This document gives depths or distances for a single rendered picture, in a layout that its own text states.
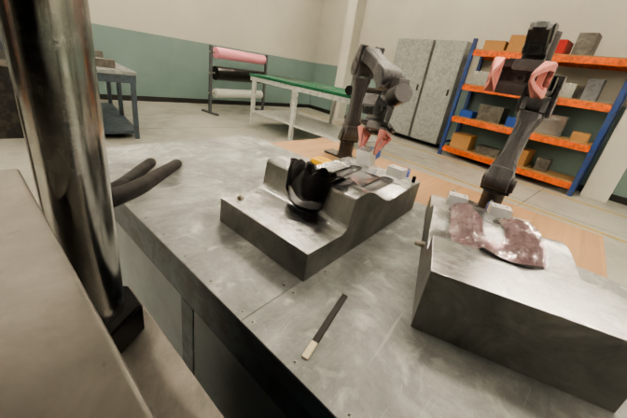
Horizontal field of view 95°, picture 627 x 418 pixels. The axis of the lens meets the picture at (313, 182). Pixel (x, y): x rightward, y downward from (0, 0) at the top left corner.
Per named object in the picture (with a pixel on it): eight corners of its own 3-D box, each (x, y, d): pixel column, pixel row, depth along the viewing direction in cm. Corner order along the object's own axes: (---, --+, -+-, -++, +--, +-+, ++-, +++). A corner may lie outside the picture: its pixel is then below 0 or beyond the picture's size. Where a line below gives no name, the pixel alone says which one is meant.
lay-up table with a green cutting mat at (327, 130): (289, 122, 620) (296, 72, 582) (384, 156, 472) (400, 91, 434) (244, 123, 541) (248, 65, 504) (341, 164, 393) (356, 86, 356)
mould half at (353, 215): (343, 180, 103) (351, 143, 98) (411, 208, 88) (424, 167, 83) (219, 220, 66) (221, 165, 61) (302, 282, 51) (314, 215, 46)
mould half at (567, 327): (425, 209, 89) (437, 176, 85) (521, 237, 81) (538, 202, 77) (410, 327, 45) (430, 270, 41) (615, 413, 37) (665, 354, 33)
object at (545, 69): (554, 58, 48) (560, 62, 55) (507, 54, 52) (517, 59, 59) (537, 100, 51) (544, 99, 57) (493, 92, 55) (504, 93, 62)
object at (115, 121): (113, 109, 491) (107, 50, 457) (141, 139, 365) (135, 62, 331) (59, 107, 445) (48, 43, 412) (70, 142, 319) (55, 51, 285)
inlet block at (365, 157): (375, 152, 102) (376, 138, 100) (388, 156, 99) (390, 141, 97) (355, 164, 93) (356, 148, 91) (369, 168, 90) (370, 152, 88)
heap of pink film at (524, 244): (443, 210, 76) (452, 183, 73) (520, 232, 70) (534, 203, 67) (444, 262, 53) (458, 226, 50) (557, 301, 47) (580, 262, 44)
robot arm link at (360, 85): (358, 142, 124) (376, 62, 111) (343, 141, 123) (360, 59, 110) (354, 138, 130) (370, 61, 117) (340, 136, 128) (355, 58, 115)
